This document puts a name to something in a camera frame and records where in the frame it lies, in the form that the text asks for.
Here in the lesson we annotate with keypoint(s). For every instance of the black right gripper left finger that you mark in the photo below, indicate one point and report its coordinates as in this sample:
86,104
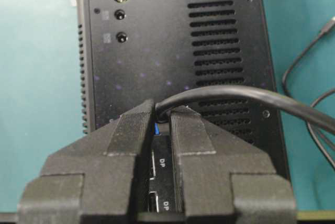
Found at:
100,178

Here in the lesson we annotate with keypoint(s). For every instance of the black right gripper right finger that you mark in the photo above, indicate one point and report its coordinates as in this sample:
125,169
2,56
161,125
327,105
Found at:
222,179

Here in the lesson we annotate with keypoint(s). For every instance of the black mini PC box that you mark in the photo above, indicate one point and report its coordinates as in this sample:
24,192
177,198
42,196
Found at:
211,56

